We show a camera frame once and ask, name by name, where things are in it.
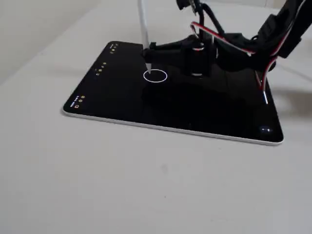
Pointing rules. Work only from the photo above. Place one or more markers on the black screen tablet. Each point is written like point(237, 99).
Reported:
point(117, 97)

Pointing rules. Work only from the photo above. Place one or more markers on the black camera circuit board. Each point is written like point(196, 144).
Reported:
point(184, 3)

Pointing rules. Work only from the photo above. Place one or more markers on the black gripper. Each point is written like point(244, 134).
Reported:
point(170, 52)

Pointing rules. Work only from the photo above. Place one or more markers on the white stylus pen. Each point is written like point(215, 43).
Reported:
point(144, 26)

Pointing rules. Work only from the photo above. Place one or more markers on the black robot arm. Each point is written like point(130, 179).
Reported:
point(292, 24)

